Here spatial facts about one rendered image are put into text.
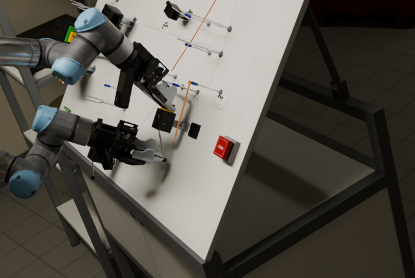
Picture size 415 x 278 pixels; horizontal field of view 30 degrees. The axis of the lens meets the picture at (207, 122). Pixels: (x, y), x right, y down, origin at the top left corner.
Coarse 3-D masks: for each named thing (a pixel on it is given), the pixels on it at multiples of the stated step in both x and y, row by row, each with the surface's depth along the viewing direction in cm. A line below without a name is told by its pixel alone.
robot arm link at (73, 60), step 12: (60, 48) 195; (72, 48) 192; (84, 48) 192; (96, 48) 193; (60, 60) 191; (72, 60) 190; (84, 60) 192; (60, 72) 190; (72, 72) 190; (84, 72) 193; (72, 84) 193
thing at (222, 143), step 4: (220, 136) 195; (220, 140) 194; (224, 140) 193; (228, 140) 192; (216, 144) 195; (220, 144) 194; (224, 144) 193; (228, 144) 192; (216, 148) 195; (220, 148) 193; (224, 148) 192; (228, 148) 192; (216, 152) 195; (220, 152) 193; (224, 152) 192; (228, 152) 192; (220, 156) 193; (224, 156) 192
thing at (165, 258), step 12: (144, 228) 249; (156, 240) 242; (156, 252) 250; (168, 252) 236; (156, 264) 258; (168, 264) 243; (180, 264) 230; (168, 276) 251; (180, 276) 236; (192, 276) 224
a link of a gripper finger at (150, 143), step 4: (136, 140) 212; (140, 140) 212; (148, 140) 211; (152, 140) 211; (136, 144) 213; (140, 144) 213; (144, 144) 212; (148, 144) 212; (152, 144) 212; (136, 148) 212; (140, 148) 213; (144, 148) 213; (148, 148) 213; (152, 148) 213; (156, 152) 214; (160, 156) 214
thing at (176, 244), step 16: (64, 144) 279; (80, 160) 267; (96, 176) 256; (112, 192) 245; (128, 208) 236; (144, 208) 224; (144, 224) 228; (160, 224) 214; (176, 240) 205; (192, 256) 198; (208, 272) 195; (224, 272) 198
